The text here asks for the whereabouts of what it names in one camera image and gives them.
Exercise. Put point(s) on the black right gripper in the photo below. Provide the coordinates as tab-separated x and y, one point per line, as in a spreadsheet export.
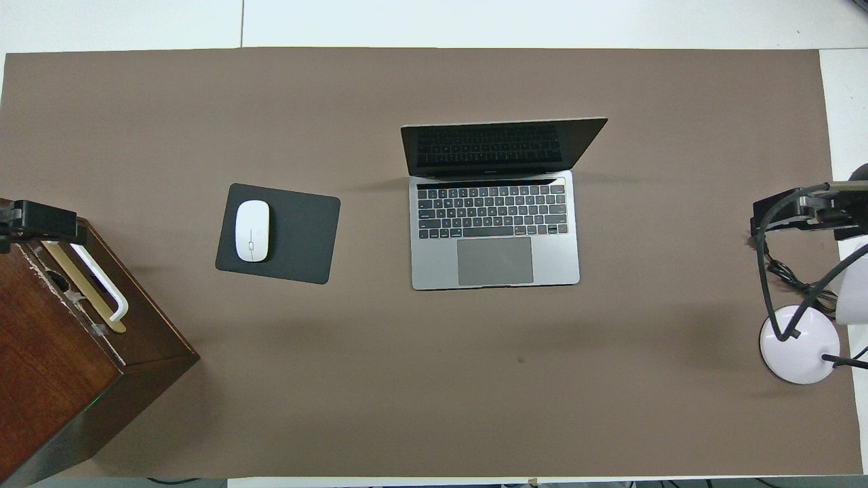
786	215

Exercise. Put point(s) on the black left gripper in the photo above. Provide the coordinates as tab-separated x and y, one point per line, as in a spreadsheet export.
47	222

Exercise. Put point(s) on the grey aluminium laptop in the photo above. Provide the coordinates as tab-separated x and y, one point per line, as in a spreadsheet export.
495	261

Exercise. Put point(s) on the dark brown wooden box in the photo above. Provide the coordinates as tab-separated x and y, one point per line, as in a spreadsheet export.
54	352

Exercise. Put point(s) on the large brown table mat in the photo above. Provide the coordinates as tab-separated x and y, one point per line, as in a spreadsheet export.
475	379

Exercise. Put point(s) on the white desk lamp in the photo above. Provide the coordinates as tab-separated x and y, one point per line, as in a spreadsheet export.
803	359

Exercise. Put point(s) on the black mouse pad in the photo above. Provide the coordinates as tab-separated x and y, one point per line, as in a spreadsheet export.
305	237

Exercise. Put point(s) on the white computer mouse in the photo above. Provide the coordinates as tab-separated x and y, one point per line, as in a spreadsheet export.
252	230

